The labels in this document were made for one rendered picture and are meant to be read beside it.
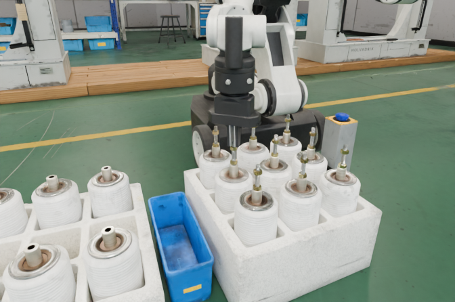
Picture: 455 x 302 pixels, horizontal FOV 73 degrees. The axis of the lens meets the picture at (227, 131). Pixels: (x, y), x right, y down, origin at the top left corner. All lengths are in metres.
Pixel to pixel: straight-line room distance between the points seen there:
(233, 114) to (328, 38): 2.82
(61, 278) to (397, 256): 0.83
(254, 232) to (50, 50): 2.27
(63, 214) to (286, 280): 0.53
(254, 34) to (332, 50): 2.81
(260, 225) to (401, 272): 0.45
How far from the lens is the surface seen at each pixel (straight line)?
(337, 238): 0.80
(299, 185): 0.73
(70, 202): 0.81
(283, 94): 1.11
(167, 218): 1.00
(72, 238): 0.83
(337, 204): 0.80
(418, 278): 1.00
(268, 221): 0.67
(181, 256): 0.92
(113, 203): 0.80
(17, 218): 0.85
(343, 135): 1.00
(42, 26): 2.66
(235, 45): 0.60
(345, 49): 3.53
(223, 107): 0.68
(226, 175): 0.77
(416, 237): 1.13
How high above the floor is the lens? 0.65
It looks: 23 degrees down
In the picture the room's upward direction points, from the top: straight up
